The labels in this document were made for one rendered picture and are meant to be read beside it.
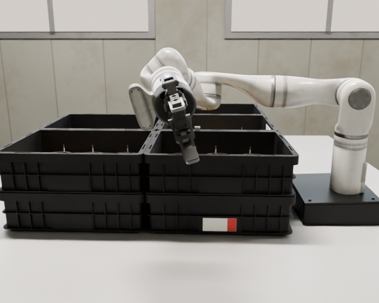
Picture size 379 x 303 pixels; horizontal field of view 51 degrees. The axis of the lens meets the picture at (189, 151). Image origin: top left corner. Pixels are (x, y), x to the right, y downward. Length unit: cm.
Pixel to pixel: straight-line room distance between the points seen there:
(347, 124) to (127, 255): 69
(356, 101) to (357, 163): 18
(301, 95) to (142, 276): 65
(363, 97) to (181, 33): 216
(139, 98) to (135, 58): 246
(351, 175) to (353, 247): 22
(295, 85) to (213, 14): 207
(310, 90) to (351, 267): 49
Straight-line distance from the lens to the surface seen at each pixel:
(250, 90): 115
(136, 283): 91
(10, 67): 347
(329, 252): 108
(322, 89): 121
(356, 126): 119
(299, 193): 123
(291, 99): 115
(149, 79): 82
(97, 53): 324
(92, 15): 323
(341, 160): 122
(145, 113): 74
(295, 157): 103
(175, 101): 58
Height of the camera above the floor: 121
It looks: 15 degrees down
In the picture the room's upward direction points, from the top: straight up
